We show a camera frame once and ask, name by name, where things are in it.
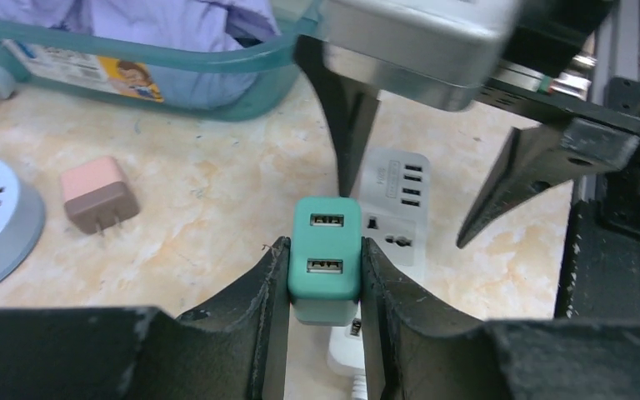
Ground white power strip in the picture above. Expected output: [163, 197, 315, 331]
[327, 147, 431, 389]

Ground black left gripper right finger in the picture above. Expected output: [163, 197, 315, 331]
[361, 238, 640, 399]

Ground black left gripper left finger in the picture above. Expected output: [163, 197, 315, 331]
[0, 237, 291, 399]

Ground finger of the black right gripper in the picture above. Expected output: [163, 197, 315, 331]
[293, 35, 379, 197]
[456, 117, 640, 248]

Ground teal USB charger plug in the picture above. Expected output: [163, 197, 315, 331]
[287, 197, 362, 327]

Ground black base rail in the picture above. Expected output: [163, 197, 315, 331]
[554, 0, 640, 322]

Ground brown pink USB charger plug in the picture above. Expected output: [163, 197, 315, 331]
[59, 156, 141, 235]

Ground lavender cloth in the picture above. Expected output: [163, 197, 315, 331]
[0, 1, 281, 110]

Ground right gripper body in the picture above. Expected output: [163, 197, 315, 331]
[474, 0, 640, 139]

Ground teal plastic basin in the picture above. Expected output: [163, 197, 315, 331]
[0, 1, 318, 121]

